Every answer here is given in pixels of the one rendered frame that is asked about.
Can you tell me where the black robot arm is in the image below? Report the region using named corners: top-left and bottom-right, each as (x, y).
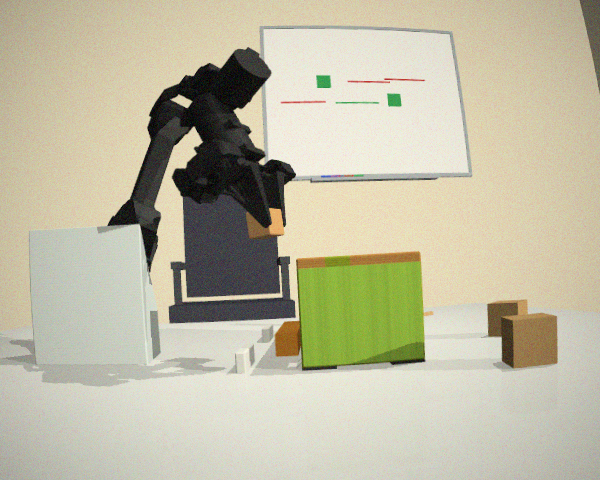
top-left (107, 47), bottom-right (271, 273)

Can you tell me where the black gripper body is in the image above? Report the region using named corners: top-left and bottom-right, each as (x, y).
top-left (185, 116), bottom-right (296, 188)

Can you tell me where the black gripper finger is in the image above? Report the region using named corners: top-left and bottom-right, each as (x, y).
top-left (262, 171), bottom-right (286, 227)
top-left (212, 162), bottom-right (272, 228)

